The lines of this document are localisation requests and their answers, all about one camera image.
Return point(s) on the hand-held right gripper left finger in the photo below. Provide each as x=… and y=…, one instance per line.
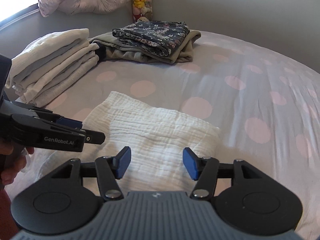
x=123, y=162

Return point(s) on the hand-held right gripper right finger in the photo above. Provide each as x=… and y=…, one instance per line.
x=191, y=163

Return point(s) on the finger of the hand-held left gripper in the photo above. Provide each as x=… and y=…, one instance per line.
x=95, y=138
x=68, y=124

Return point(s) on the white crinkle pants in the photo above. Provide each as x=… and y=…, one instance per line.
x=155, y=130

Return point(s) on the stack of folded light clothes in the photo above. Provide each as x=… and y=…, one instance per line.
x=55, y=62

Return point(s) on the grey and floral folded clothes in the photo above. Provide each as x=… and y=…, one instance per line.
x=185, y=47

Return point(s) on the person's left hand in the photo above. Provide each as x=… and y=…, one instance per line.
x=12, y=173

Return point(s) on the black cuff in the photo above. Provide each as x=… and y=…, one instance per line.
x=101, y=52

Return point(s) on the dark red cloth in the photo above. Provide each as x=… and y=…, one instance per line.
x=5, y=212

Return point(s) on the dark floral folded garment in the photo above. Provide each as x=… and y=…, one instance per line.
x=150, y=35

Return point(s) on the column of plush toys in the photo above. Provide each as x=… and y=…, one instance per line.
x=140, y=0

